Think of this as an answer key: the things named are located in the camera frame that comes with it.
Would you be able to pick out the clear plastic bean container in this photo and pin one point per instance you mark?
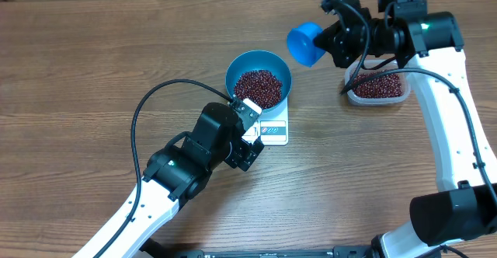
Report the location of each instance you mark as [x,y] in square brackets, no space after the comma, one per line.
[363,73]

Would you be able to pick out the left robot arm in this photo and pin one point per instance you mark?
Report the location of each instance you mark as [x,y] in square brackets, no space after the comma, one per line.
[176,174]

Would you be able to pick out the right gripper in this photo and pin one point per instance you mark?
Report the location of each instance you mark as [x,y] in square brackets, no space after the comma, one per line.
[337,49]

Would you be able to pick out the red beans in container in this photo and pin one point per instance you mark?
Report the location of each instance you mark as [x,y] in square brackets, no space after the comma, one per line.
[389,86]

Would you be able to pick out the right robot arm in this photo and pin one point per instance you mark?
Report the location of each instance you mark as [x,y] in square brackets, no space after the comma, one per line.
[429,50]

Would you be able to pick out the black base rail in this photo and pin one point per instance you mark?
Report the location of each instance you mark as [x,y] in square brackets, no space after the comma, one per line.
[155,249]

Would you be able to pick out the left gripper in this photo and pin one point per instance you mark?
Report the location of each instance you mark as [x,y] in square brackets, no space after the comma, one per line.
[245,153]

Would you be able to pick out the blue measuring scoop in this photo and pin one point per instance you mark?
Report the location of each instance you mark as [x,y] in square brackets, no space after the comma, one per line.
[300,44]

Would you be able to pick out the white kitchen scale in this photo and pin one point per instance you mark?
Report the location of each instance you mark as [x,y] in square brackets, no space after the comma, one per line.
[272,127]

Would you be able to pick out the red beans in bowl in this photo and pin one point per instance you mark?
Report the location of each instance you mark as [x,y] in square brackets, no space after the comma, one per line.
[260,86]

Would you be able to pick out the teal bowl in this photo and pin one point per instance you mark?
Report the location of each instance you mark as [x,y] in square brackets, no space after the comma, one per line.
[259,60]

